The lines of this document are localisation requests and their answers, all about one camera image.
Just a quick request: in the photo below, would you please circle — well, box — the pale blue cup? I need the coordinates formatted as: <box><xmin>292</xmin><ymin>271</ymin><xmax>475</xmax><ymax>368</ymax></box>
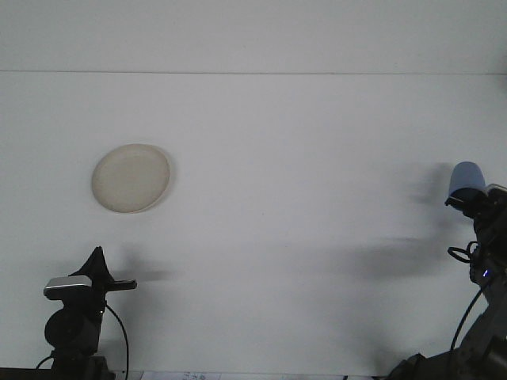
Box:
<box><xmin>446</xmin><ymin>161</ymin><xmax>488</xmax><ymax>211</ymax></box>

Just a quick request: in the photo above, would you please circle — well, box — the pale round plate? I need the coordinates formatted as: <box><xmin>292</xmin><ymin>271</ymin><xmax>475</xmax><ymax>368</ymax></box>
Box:
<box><xmin>90</xmin><ymin>142</ymin><xmax>177</xmax><ymax>215</ymax></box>

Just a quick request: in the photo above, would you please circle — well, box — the long thin black cable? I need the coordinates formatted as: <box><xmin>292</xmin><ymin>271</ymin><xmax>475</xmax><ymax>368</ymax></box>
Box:
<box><xmin>450</xmin><ymin>276</ymin><xmax>492</xmax><ymax>353</ymax></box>
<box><xmin>101</xmin><ymin>302</ymin><xmax>131</xmax><ymax>377</ymax></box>

